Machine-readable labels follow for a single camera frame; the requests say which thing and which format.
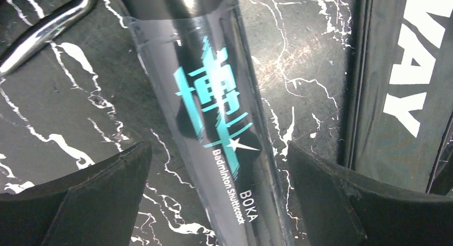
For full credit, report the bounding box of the black shuttlecock tube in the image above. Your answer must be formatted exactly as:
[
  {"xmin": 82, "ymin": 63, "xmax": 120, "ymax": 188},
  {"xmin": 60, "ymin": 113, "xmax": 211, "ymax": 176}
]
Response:
[{"xmin": 120, "ymin": 0, "xmax": 294, "ymax": 245}]

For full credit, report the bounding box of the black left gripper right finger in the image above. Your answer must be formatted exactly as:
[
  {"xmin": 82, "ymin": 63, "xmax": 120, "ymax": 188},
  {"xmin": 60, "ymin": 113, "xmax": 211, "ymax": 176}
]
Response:
[{"xmin": 287, "ymin": 144, "xmax": 452, "ymax": 245}]

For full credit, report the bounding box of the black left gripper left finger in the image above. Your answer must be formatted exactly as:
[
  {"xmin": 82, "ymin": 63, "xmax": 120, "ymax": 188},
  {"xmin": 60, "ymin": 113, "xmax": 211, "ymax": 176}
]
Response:
[{"xmin": 1, "ymin": 141, "xmax": 152, "ymax": 245}]

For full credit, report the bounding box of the black racket bag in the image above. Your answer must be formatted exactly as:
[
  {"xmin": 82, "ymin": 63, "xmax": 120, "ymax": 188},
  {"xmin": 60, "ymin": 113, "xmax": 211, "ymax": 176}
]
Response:
[{"xmin": 344, "ymin": 0, "xmax": 452, "ymax": 196}]

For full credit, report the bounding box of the chrome case handle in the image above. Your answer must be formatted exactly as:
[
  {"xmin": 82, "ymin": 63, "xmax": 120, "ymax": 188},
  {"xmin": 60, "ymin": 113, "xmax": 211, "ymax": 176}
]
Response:
[{"xmin": 1, "ymin": 0, "xmax": 97, "ymax": 77}]

